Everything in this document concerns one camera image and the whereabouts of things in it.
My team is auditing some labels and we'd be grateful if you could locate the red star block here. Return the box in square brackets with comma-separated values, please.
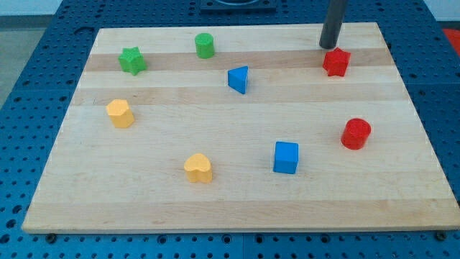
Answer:
[323, 47, 351, 77]

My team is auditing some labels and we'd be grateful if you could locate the green star block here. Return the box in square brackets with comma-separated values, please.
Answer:
[118, 47, 147, 76]

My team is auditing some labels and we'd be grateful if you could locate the light wooden board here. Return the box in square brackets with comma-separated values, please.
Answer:
[22, 22, 459, 234]

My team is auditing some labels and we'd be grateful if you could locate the yellow heart block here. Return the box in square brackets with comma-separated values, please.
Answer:
[184, 153, 213, 183]

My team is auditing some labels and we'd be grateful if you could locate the blue triangle block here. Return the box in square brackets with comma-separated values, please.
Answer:
[227, 66, 249, 94]

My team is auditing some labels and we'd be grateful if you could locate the blue cube block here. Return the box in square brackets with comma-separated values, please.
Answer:
[272, 141, 299, 174]

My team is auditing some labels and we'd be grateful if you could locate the green cylinder block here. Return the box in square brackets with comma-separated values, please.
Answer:
[194, 33, 215, 59]

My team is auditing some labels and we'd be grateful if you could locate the yellow hexagon block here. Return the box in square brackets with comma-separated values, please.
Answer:
[106, 99, 135, 128]

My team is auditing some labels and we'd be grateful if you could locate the red cylinder block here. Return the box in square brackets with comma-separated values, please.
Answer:
[341, 118, 372, 150]

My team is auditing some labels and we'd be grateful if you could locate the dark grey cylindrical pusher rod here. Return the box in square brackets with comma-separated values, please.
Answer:
[319, 0, 348, 50]

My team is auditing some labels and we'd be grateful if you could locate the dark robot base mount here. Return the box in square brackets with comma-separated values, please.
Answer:
[199, 0, 277, 13]

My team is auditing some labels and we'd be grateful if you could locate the blue perforated table frame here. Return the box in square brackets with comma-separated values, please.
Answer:
[1, 0, 459, 258]

